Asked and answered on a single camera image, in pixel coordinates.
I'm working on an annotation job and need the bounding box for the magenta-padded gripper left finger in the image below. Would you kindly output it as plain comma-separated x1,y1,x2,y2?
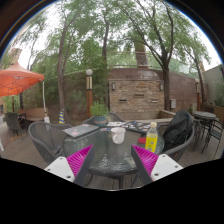
44,144,96,187

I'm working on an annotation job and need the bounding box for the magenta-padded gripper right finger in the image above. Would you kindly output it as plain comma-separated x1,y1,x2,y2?
130,143,184,187

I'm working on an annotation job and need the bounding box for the clear bottle with yellow label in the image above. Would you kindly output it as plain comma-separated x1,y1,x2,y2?
145,121,159,154

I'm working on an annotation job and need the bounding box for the grey laptop with stickers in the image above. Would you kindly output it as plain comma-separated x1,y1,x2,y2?
62,123,100,139

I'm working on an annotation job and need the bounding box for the black laptop with stickers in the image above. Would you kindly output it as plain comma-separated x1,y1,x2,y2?
123,120,151,133

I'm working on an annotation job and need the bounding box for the grey mesh patio chair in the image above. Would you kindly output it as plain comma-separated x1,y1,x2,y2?
27,121,73,164
82,112,126,127
156,123,196,163

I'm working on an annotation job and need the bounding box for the white mug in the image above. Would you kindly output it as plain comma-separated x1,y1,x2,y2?
110,126,127,145

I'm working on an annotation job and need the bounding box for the black backpack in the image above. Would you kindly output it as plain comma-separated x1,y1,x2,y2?
162,110,194,153

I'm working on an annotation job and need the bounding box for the yellow and blue striped cone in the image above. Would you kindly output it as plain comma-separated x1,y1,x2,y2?
58,108,66,125

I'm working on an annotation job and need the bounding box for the white paper sheet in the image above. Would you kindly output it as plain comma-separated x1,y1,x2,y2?
106,121,128,128

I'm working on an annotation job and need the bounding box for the green plant in blue pot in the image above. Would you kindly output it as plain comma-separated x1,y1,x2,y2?
89,99,110,127

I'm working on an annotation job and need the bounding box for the dark round patio table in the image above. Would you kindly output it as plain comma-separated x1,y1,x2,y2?
192,110,218,135

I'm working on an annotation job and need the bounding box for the dark metal patio chair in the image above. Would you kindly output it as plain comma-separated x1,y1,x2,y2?
201,118,224,159

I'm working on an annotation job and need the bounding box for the orange patio umbrella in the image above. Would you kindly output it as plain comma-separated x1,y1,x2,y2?
0,62,48,122

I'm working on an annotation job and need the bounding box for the globe-topped lamp post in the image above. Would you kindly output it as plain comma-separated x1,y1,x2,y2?
85,68,94,118

